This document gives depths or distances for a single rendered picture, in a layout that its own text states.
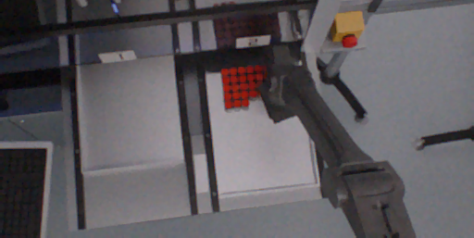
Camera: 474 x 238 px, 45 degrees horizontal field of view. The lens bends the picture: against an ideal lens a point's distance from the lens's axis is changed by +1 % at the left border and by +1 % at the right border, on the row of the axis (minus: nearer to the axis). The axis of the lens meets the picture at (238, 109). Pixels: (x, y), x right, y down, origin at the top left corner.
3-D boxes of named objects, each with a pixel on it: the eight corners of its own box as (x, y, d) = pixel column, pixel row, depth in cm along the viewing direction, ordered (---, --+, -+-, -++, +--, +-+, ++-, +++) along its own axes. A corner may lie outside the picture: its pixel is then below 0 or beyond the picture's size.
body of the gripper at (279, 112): (282, 77, 138) (285, 68, 130) (298, 116, 135) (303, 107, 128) (257, 86, 137) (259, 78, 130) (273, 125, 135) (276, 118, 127)
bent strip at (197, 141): (192, 140, 151) (191, 135, 145) (203, 138, 151) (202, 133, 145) (197, 193, 147) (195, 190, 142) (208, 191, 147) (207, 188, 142)
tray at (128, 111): (77, 52, 156) (74, 47, 153) (171, 42, 158) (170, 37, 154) (84, 174, 148) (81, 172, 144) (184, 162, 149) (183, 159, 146)
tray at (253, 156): (205, 74, 156) (205, 70, 152) (299, 65, 157) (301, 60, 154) (218, 198, 147) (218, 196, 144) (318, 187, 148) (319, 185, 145)
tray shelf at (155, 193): (60, 56, 158) (58, 54, 156) (308, 29, 162) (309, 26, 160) (69, 231, 146) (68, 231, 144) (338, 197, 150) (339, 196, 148)
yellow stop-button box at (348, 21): (328, 18, 152) (332, 6, 145) (354, 15, 153) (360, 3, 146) (332, 44, 150) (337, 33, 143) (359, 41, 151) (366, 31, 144)
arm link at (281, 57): (272, 87, 116) (312, 83, 118) (264, 34, 119) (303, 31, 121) (260, 103, 128) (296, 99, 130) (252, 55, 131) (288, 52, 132)
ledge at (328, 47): (312, 9, 163) (314, 6, 162) (356, 4, 164) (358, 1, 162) (320, 54, 160) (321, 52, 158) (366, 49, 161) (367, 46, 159)
